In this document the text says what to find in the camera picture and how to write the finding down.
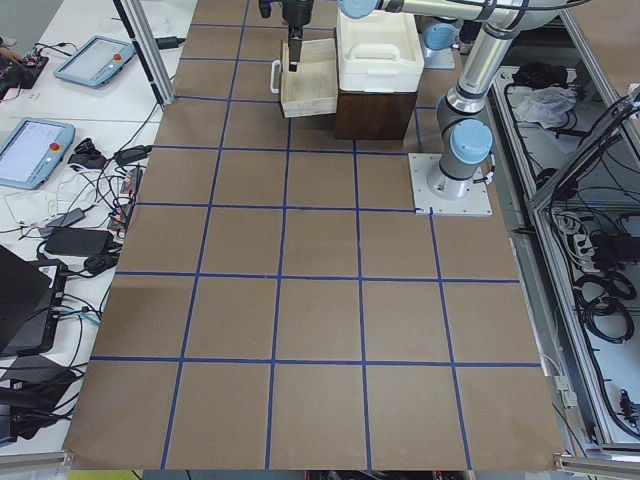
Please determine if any blue teach pendant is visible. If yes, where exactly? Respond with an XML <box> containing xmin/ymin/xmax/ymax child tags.
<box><xmin>1</xmin><ymin>117</ymin><xmax>76</xmax><ymax>190</ymax></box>
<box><xmin>54</xmin><ymin>35</ymin><xmax>136</xmax><ymax>88</ymax></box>

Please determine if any white foam tray box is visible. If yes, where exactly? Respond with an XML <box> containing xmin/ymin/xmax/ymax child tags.
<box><xmin>336</xmin><ymin>10</ymin><xmax>424</xmax><ymax>93</ymax></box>

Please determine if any upper blue teach pendant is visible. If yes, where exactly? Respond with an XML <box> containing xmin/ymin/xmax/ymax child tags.
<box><xmin>54</xmin><ymin>35</ymin><xmax>136</xmax><ymax>88</ymax></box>

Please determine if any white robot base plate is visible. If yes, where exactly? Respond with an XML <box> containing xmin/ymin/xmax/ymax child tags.
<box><xmin>408</xmin><ymin>153</ymin><xmax>492</xmax><ymax>217</ymax></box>

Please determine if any black power adapter brick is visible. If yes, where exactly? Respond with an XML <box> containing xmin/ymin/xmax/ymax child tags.
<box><xmin>44</xmin><ymin>227</ymin><xmax>114</xmax><ymax>257</ymax></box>

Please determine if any wooden drawer with white handle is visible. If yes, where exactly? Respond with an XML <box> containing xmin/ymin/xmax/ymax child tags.
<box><xmin>270</xmin><ymin>38</ymin><xmax>338</xmax><ymax>118</ymax></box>

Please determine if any white crumpled cloth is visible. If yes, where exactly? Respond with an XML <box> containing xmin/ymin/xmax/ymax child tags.
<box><xmin>514</xmin><ymin>87</ymin><xmax>577</xmax><ymax>128</ymax></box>

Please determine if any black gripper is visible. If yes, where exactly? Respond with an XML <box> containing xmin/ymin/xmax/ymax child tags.
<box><xmin>282</xmin><ymin>0</ymin><xmax>314</xmax><ymax>72</ymax></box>

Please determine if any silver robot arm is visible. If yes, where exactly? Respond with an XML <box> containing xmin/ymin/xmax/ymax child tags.
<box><xmin>338</xmin><ymin>1</ymin><xmax>569</xmax><ymax>201</ymax></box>

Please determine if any black laptop computer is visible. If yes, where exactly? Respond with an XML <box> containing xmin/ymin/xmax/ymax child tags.
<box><xmin>1</xmin><ymin>247</ymin><xmax>67</xmax><ymax>357</ymax></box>

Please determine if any dark wooden drawer cabinet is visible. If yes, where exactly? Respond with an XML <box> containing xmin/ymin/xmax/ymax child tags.
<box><xmin>334</xmin><ymin>90</ymin><xmax>418</xmax><ymax>140</ymax></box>

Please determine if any aluminium frame post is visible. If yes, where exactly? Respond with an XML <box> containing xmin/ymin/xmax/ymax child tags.
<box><xmin>113</xmin><ymin>0</ymin><xmax>175</xmax><ymax>107</ymax></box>

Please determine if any lower blue teach pendant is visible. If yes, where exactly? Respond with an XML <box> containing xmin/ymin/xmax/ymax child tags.
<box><xmin>1</xmin><ymin>117</ymin><xmax>76</xmax><ymax>190</ymax></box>

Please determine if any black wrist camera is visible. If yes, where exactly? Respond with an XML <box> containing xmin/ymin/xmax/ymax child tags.
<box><xmin>258</xmin><ymin>0</ymin><xmax>272</xmax><ymax>19</ymax></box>

